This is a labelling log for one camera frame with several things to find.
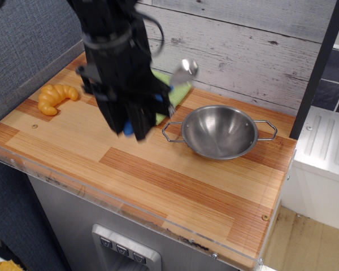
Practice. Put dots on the grey toy fridge cabinet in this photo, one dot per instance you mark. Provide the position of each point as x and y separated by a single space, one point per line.
72 217

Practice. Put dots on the silver dispenser button panel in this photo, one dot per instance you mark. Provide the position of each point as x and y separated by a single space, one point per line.
117 252

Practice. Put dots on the green folded cloth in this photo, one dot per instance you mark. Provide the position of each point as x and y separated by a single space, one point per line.
176 95

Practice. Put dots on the yellow toy on floor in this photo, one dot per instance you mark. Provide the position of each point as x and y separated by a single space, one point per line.
10 266

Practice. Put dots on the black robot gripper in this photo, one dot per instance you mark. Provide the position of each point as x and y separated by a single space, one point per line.
118 74

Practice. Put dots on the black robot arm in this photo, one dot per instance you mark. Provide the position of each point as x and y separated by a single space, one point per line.
110 19

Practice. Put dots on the dark right vertical post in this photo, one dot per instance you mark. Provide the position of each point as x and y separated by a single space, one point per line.
319 67

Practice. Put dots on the orange plastic croissant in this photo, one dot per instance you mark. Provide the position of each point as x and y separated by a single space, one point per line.
52 95

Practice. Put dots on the steel bowl with wire handles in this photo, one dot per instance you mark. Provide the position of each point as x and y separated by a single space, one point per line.
219 132

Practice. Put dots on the white toy sink unit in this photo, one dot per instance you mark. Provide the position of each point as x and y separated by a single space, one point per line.
312 187

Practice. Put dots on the blue handled metal spoon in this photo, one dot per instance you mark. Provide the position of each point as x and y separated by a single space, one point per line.
184 73

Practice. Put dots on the clear acrylic front guard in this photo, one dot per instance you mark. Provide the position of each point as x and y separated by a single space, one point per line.
215 250

